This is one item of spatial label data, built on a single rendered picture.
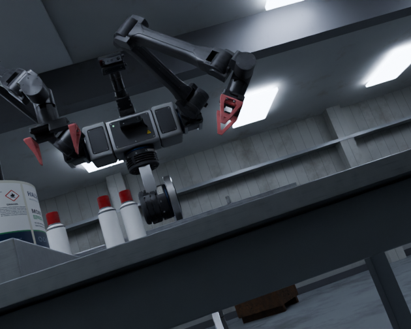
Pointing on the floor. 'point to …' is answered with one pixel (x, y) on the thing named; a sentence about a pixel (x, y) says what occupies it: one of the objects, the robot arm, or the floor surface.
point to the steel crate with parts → (267, 304)
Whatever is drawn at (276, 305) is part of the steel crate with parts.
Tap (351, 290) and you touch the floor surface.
